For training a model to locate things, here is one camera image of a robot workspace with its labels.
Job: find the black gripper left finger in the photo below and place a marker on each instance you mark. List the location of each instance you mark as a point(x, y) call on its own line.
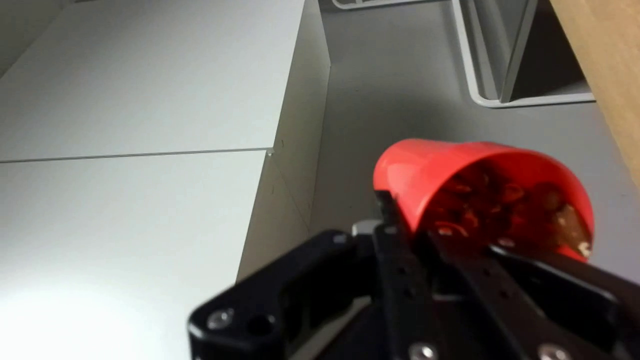
point(392, 293)

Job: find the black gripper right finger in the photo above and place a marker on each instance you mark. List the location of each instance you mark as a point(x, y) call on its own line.
point(533, 301)

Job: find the red plastic cup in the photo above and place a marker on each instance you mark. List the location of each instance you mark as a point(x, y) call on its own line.
point(427, 173)

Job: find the brown bits inside cup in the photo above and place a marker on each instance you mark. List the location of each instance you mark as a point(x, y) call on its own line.
point(533, 213)

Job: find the white wall cabinet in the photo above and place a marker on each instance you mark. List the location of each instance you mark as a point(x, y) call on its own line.
point(146, 133)

